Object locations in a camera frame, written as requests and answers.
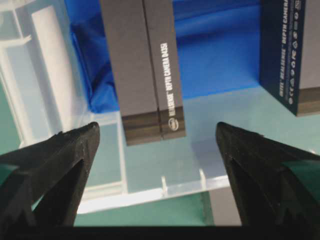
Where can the black realsense box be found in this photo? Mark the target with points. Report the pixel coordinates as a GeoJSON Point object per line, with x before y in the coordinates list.
{"type": "Point", "coordinates": [142, 47]}
{"type": "Point", "coordinates": [290, 53]}
{"type": "Point", "coordinates": [223, 207]}

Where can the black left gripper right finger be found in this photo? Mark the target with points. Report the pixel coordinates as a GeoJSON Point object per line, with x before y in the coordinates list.
{"type": "Point", "coordinates": [272, 183]}

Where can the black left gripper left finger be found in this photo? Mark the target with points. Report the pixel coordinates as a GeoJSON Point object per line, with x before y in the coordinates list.
{"type": "Point", "coordinates": [48, 183]}

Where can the clear plastic storage case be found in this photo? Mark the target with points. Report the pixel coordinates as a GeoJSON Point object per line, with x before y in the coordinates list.
{"type": "Point", "coordinates": [38, 70]}

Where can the blue cloth inside case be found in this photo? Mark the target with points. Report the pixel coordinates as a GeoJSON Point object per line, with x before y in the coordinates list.
{"type": "Point", "coordinates": [218, 44]}

